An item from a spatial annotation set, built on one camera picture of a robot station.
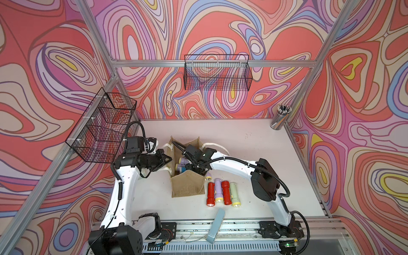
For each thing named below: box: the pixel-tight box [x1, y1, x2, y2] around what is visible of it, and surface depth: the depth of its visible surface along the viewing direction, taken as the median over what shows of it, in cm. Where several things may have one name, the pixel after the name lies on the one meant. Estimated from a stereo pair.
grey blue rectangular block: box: [205, 208, 226, 244], surface depth 76 cm
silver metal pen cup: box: [269, 112, 290, 131], surface depth 110 cm
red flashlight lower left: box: [206, 181, 216, 207], surface depth 84 cm
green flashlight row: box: [229, 181, 242, 208], surface depth 84 cm
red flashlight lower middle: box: [221, 180, 232, 206], surface depth 84 cm
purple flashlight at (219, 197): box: [214, 177, 224, 203], surface depth 84 cm
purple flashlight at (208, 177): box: [205, 172, 212, 182], surface depth 90 cm
